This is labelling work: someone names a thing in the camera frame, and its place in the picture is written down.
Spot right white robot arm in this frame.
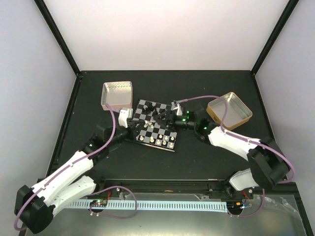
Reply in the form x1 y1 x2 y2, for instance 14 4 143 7
153 107 292 198

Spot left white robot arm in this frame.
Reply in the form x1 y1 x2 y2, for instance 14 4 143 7
14 119 146 234

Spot pile of white chess pieces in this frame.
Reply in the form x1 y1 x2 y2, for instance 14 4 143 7
144 120 155 128

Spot pile of black chess pieces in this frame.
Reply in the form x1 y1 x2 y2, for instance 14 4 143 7
142 102 160 117

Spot small circuit board left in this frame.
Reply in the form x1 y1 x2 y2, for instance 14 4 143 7
90 200 107 207

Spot small circuit board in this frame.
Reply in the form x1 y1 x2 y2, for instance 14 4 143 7
226 202 252 209
90 200 107 207

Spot small circuit board right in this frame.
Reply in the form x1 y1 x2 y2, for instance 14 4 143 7
226 202 252 209

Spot black and silver chessboard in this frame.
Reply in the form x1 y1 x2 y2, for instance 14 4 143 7
129 99 178 152

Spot pink square tin box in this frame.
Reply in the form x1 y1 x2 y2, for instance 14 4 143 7
100 81 133 111

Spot gold rectangular tin lid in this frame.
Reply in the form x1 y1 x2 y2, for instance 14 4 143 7
206 92 252 131

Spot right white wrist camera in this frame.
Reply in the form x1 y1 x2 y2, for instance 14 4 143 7
171 100 184 116

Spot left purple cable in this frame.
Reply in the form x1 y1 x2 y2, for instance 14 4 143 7
13 102 118 232

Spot pale blue cable duct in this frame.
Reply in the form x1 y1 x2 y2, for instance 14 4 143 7
67 199 228 213

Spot black mounting rail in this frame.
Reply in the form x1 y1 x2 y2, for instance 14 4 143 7
81 178 298 197

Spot black frame post left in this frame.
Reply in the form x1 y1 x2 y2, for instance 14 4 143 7
34 0 81 76

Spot black frame post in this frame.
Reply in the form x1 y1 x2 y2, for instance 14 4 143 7
251 0 299 75
34 0 81 76

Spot black frame post right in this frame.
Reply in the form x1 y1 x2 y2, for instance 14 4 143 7
251 0 299 75

